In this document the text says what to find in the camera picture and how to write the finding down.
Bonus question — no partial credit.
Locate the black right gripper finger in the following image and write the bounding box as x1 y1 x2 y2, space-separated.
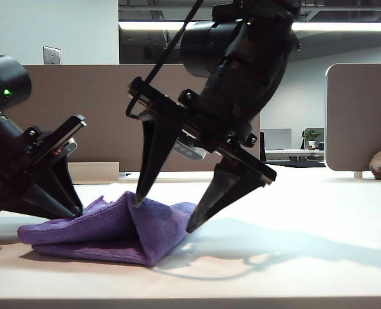
134 117 184 207
185 162 265 234

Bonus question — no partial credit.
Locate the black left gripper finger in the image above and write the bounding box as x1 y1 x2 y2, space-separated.
50 156 84 216
0 184 78 220

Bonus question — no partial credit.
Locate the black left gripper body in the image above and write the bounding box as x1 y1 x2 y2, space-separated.
0 113 88 214

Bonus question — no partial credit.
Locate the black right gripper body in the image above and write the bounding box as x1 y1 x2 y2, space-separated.
127 76 278 187

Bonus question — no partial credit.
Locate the purple microfiber cloth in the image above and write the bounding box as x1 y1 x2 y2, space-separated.
17 191 198 268

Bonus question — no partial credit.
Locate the grey background desk divider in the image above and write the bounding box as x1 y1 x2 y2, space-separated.
260 128 293 151

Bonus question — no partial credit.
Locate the brown desk divider panel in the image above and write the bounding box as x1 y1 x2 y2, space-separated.
324 63 381 173
21 64 262 173

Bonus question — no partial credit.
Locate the white background desk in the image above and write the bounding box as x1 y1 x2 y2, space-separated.
264 148 326 169

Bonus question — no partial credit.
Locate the potted green plant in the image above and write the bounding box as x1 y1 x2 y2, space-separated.
301 128 324 151

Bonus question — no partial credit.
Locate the long ceiling light strip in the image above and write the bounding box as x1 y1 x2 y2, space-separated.
118 21 381 33

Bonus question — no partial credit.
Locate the beige desk cable tray lid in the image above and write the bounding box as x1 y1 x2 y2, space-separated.
67 162 121 185

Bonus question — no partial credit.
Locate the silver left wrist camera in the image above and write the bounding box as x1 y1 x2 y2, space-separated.
61 136 79 158

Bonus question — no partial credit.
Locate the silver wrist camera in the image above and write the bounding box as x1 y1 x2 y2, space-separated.
61 136 79 158
172 131 208 161

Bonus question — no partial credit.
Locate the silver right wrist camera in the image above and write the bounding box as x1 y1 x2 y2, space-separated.
172 131 208 161

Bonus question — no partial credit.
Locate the metal wall switch plate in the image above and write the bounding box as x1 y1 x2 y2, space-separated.
42 46 63 66

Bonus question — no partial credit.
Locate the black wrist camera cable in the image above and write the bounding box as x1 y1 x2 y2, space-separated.
125 0 206 120

